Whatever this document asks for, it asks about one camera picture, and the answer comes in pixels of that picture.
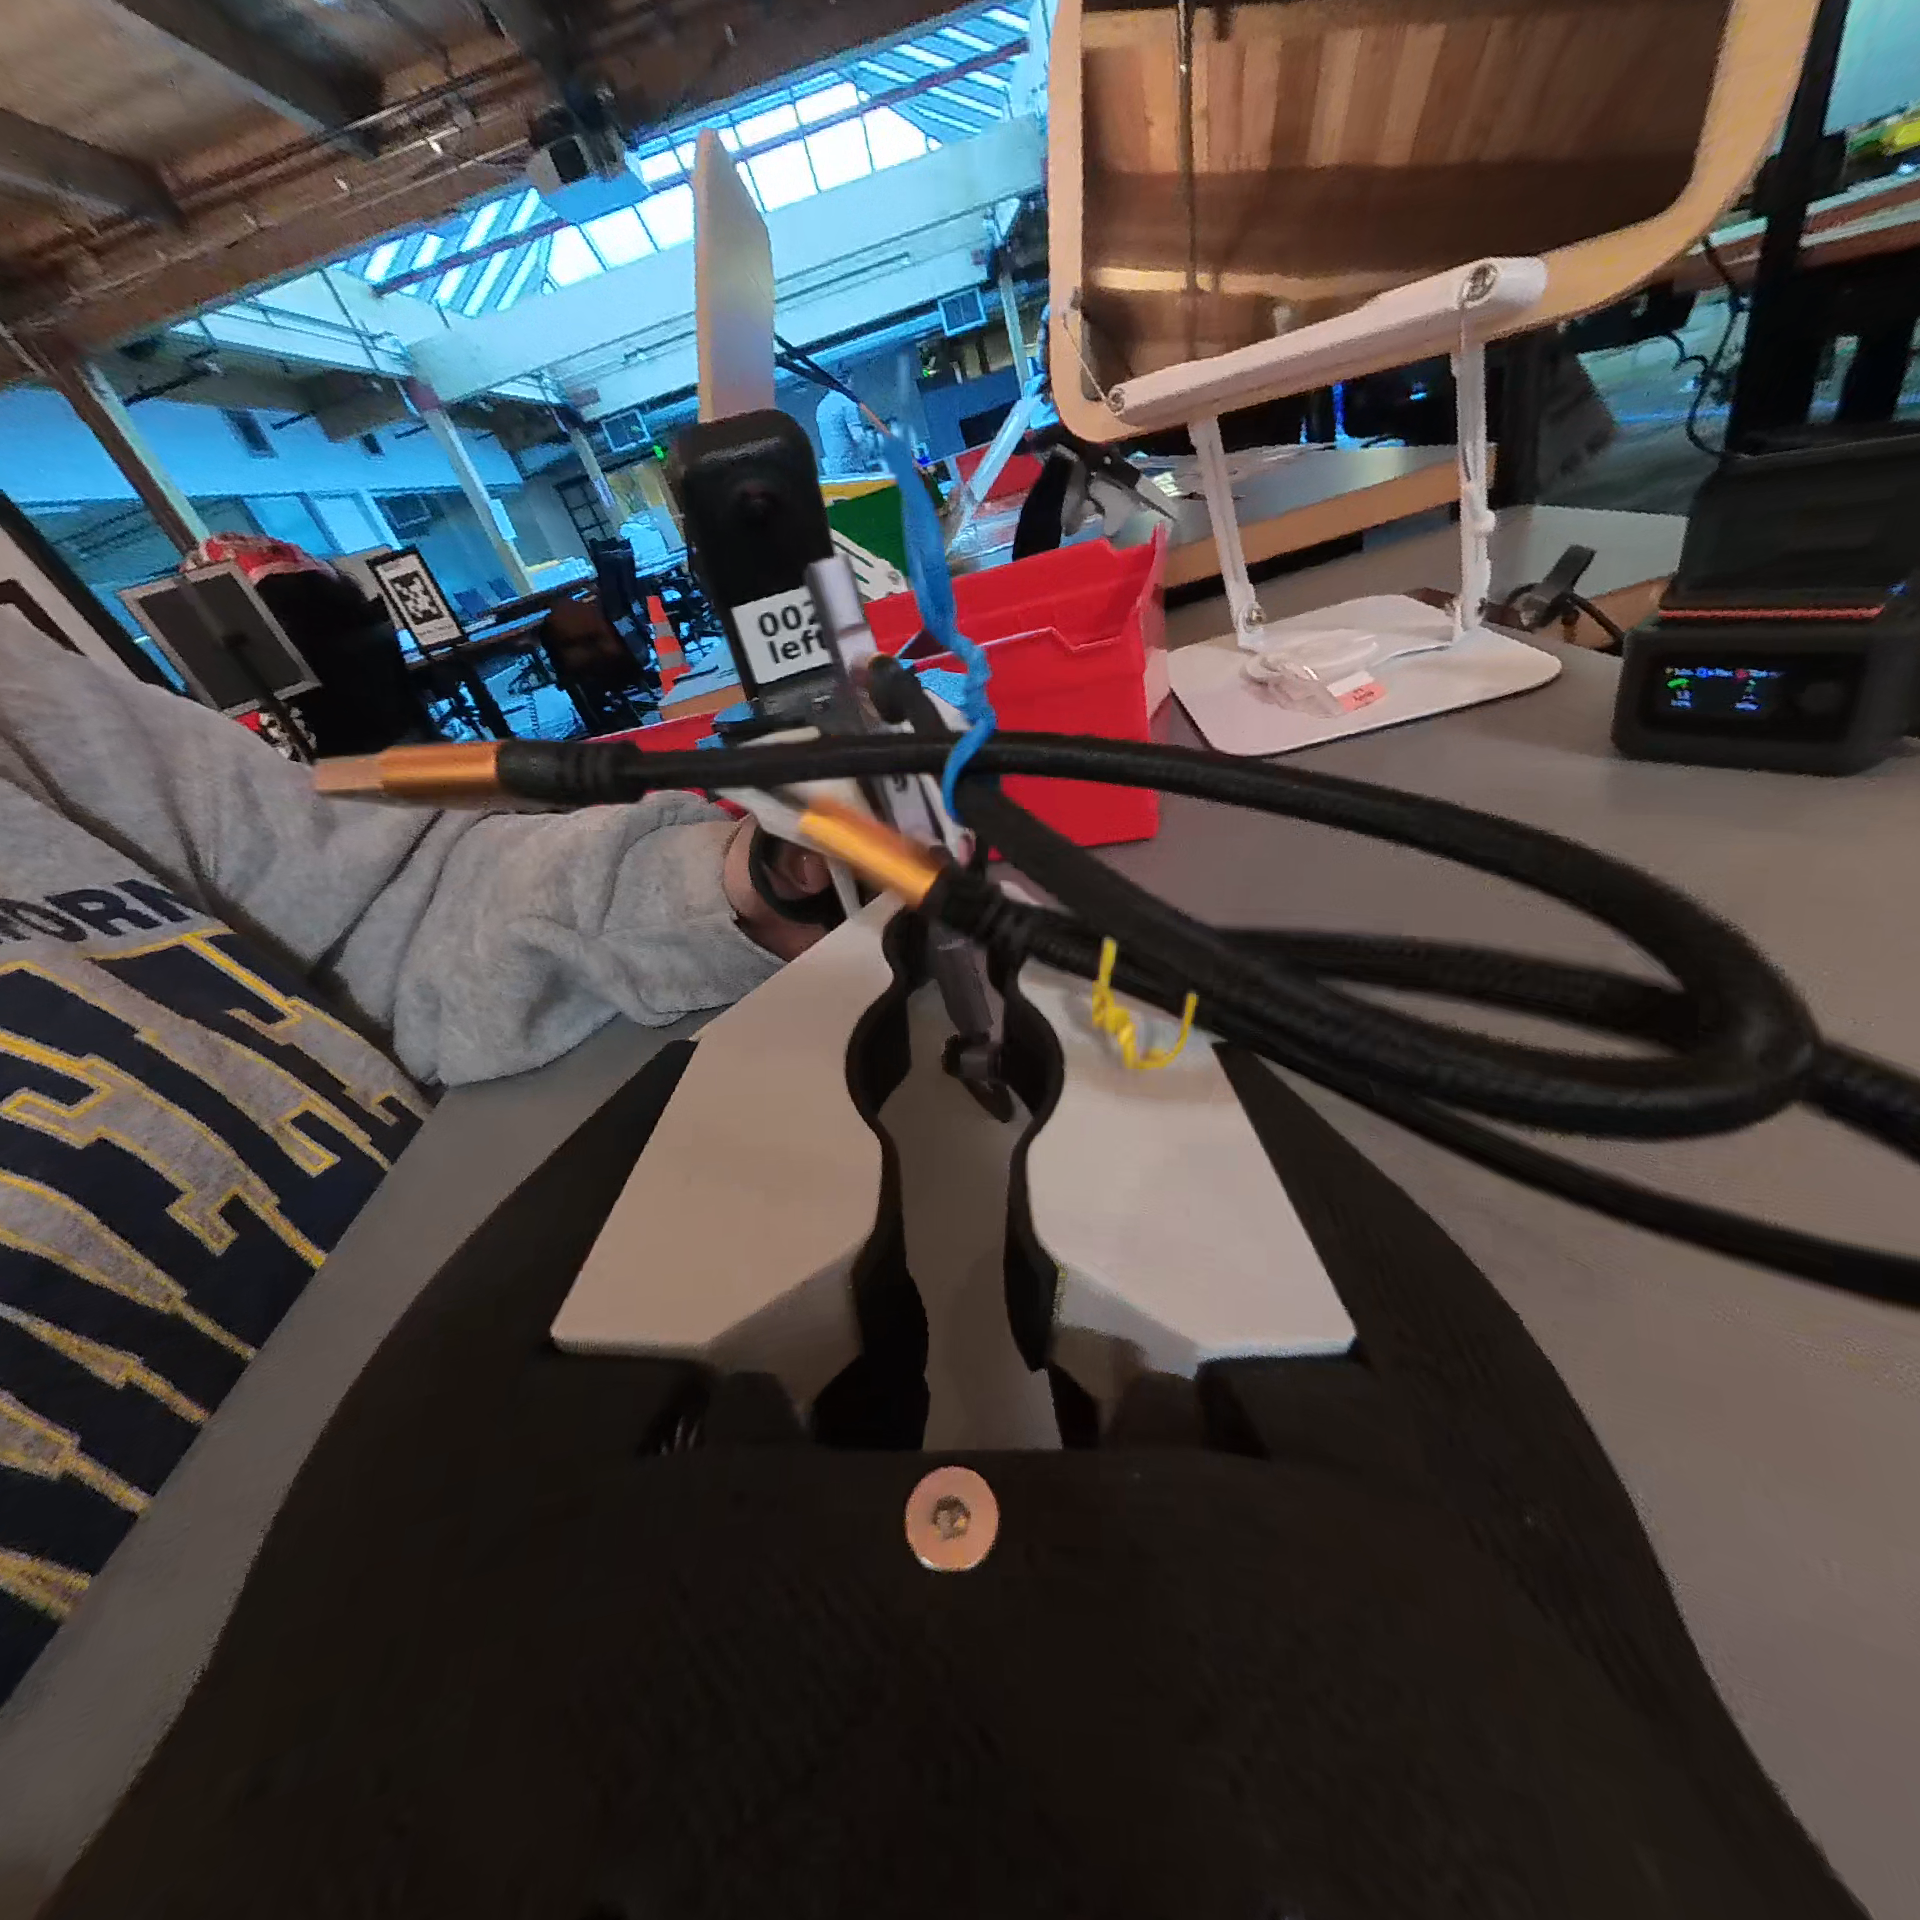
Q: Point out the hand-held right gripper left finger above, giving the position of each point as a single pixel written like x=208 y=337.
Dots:
x=720 y=1200

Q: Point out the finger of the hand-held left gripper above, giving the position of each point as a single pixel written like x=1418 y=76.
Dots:
x=915 y=810

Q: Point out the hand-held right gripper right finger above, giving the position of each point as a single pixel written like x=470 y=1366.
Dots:
x=1187 y=1200

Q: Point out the grey usb-c adapter with tether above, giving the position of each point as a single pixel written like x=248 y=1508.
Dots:
x=972 y=1019

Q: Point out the person's left forearm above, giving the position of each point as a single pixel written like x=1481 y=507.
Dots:
x=452 y=898

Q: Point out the person's left hand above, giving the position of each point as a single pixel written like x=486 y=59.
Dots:
x=795 y=929

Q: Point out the framed tag picture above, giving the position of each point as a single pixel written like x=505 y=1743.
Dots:
x=413 y=596

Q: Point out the grey tablet on stand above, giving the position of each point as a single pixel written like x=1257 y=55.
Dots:
x=217 y=629

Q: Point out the person's grey printed sweatshirt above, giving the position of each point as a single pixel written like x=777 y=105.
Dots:
x=150 y=1124

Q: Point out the black clip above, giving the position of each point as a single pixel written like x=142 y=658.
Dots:
x=1547 y=592

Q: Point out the wooden board on white stand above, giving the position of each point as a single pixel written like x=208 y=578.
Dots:
x=1350 y=149

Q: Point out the black charging case with display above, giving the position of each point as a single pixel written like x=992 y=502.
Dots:
x=1860 y=705

